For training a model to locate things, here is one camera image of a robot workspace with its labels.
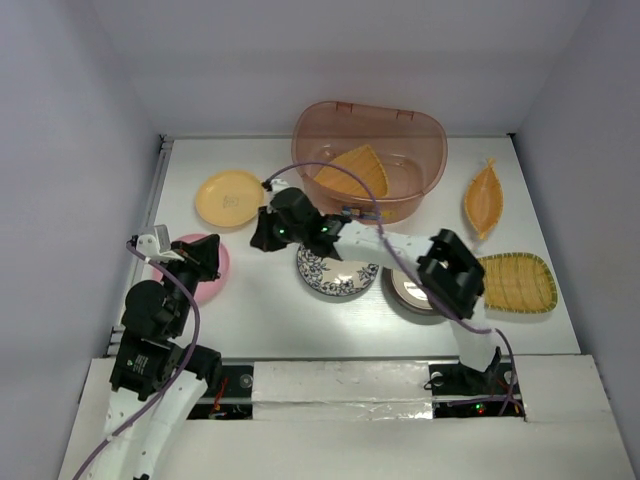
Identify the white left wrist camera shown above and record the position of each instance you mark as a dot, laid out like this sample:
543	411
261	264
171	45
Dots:
153	243

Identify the white foam board front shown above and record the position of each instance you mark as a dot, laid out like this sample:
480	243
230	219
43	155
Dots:
368	420

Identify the round pink plastic plate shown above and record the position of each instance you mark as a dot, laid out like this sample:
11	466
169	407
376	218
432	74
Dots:
206	291

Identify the translucent brown plastic bin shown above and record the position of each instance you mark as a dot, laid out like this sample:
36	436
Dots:
412	147

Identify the blue floral ceramic plate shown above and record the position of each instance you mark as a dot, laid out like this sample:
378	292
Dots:
334	278

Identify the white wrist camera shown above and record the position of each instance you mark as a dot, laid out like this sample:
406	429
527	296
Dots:
274	185
153	243

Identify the dark rimmed beige plate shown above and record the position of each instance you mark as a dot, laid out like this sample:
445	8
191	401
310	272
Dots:
407	300

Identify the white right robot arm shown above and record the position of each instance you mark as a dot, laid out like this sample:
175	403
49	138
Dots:
440	265

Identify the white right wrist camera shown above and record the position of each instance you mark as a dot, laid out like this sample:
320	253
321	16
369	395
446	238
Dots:
274	185

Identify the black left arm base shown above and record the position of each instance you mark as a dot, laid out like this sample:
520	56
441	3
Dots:
231	399

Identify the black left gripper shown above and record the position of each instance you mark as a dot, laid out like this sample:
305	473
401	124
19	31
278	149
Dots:
202	255

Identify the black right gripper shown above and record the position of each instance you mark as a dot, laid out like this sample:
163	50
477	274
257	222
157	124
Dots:
264	235

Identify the rectangular woven bamboo tray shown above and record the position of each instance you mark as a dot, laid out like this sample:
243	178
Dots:
519	283

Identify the triangular woven bamboo plate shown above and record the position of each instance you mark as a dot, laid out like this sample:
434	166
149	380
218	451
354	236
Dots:
347	172

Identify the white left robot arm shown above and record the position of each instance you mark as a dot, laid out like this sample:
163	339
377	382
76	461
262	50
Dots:
155	383

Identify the round yellow plastic plate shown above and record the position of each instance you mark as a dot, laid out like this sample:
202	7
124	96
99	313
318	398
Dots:
229	199

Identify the leaf shaped yellow dish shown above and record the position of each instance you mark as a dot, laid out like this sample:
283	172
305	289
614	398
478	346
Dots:
484	200

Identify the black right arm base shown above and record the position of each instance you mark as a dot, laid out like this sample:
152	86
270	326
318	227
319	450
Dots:
461	392

